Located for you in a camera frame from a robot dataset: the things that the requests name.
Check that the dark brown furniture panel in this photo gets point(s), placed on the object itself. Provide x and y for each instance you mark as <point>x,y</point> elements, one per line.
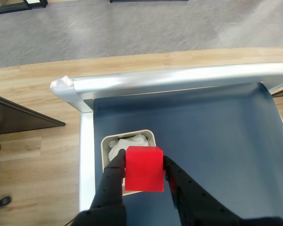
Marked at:
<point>14,117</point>

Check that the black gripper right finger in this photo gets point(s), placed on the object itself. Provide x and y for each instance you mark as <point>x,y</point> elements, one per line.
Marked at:
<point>193,202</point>

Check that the dark blue-grey mat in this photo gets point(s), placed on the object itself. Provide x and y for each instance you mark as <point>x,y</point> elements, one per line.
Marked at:
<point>214,141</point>

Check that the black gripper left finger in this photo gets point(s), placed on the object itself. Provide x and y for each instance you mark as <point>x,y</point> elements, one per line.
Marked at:
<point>108,188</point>

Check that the black metal furniture frame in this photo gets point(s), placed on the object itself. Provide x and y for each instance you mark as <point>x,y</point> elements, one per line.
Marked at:
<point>14,7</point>

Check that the beige rounded box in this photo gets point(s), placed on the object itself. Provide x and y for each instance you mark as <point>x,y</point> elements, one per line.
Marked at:
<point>105,150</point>

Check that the crumpled white paper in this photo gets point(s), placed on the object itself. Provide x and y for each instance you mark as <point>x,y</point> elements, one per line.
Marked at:
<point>132,141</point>

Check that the red cube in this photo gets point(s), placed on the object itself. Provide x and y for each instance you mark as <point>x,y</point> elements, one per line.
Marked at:
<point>143,169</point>

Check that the red-edged white sticker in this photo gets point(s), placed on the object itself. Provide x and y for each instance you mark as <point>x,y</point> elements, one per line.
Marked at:
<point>54,84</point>
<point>67,80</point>

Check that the silver table frame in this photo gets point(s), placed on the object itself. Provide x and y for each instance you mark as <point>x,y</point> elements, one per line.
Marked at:
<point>155,80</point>

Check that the black chair leg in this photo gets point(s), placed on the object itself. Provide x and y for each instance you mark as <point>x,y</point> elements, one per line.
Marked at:
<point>1,203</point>

